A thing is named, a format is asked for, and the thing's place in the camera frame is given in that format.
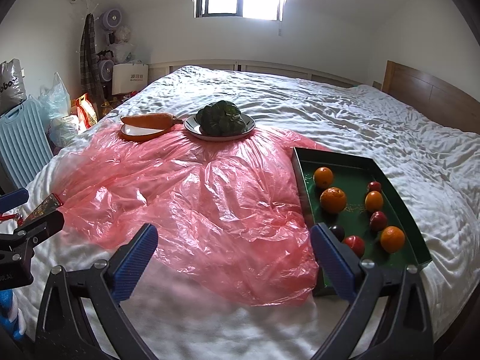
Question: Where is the white coat rack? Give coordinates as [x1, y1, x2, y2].
[76, 0, 99, 17]

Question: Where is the red apple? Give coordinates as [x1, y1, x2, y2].
[343, 235, 365, 258]
[369, 211, 388, 232]

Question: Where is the grey white plate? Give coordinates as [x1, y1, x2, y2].
[184, 114, 256, 142]

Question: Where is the green leafy vegetable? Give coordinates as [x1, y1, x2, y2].
[194, 100, 247, 137]

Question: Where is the light blue suitcase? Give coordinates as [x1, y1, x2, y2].
[1, 99, 53, 189]

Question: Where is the orange rimmed plate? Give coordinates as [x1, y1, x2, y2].
[119, 124, 173, 142]

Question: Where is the purple fan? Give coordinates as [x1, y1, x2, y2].
[97, 59, 115, 83]
[99, 8, 122, 31]

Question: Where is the silver printed bag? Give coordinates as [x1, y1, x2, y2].
[0, 58, 27, 115]

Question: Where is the white bed sheet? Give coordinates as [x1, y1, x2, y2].
[6, 64, 480, 360]

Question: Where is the upper purple fan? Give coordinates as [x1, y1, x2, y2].
[99, 8, 122, 31]

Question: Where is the lower purple fan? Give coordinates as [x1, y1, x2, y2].
[97, 59, 115, 83]

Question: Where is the large front tangerine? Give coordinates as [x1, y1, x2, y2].
[320, 187, 347, 214]

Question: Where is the wooden headboard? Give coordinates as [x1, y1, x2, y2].
[373, 60, 480, 133]

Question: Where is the clear plastic bag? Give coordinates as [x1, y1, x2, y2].
[38, 72, 71, 119]

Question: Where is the white slatted bed frame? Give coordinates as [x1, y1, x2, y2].
[147, 59, 360, 88]

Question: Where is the plaid scarf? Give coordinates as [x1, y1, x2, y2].
[80, 13, 105, 110]

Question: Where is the dark plum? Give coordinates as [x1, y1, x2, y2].
[329, 224, 345, 242]

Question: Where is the pink plastic sheet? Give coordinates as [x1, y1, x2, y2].
[52, 121, 318, 306]

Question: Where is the orange snack bag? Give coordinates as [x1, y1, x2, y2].
[74, 93, 98, 129]

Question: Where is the orange carrot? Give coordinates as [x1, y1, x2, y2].
[120, 113, 184, 130]

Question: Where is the orange tangerine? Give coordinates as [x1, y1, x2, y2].
[313, 166, 334, 189]
[380, 226, 405, 254]
[364, 191, 384, 212]

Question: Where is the small red fruit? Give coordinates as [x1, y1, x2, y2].
[367, 181, 382, 194]

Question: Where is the green tray box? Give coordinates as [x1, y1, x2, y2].
[290, 146, 433, 297]

